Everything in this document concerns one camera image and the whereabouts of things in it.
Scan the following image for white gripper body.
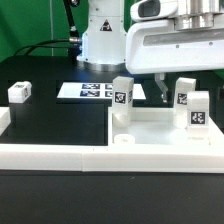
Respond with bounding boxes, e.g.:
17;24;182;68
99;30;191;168
126;0;224;74

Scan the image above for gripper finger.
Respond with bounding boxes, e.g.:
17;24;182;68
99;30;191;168
154;73;168;103

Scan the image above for white square tabletop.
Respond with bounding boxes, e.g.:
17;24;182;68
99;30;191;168
108;107;224;147

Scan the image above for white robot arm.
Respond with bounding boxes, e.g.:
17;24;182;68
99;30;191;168
77;0;224;92

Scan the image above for white marker sheet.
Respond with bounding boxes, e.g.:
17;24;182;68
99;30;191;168
57;82;147;100

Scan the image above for white U-shaped fence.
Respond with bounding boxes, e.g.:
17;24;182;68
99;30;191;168
0;106;224;174

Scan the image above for black cables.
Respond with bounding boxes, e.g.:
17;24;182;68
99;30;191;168
13;37;83;57

